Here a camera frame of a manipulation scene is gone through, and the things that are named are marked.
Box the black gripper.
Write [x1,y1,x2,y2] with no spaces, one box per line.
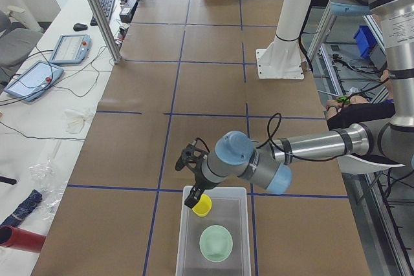
[184,174,216,209]

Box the yellow plastic cup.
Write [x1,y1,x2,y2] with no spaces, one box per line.
[191,194,212,217]

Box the mint green bowl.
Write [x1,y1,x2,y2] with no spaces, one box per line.
[199,224,233,263]

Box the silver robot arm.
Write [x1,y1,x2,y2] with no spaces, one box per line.
[175,0,413,207]

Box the clear plastic storage box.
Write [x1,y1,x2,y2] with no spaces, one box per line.
[175,187,252,275]

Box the white crumpled tissue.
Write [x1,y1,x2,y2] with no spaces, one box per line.
[64,109,94,134]

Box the clear crumpled plastic wrap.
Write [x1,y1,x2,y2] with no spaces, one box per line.
[28,159,67,219]

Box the blue patterned cloth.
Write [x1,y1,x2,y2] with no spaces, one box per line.
[1,189,43,227]

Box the seated person black shirt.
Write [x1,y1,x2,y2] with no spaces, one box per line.
[326,81,395,130]

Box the red cylinder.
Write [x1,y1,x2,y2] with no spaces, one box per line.
[1,226,46,253]

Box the far teach pendant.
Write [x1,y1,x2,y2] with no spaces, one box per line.
[49,34,91,65]

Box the teach pendant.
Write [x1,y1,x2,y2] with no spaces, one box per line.
[49,34,91,65]
[4,61,63,102]

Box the near teach pendant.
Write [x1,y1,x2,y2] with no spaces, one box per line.
[4,61,63,102]

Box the black computer mouse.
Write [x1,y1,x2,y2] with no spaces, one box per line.
[72,23,88,32]

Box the black keyboard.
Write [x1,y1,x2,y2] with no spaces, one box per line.
[99,0,116,23]

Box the blue storage bin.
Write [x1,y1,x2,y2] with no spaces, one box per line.
[353,25,377,59]

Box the grey office chair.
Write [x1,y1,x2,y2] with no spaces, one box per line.
[1,5,43,74]

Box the white camera post base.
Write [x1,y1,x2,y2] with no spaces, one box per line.
[256,0,311,80]

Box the green handled tool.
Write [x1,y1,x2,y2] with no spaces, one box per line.
[335,95,351,105]

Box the aluminium frame post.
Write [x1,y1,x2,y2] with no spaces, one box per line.
[87,0,121,64]

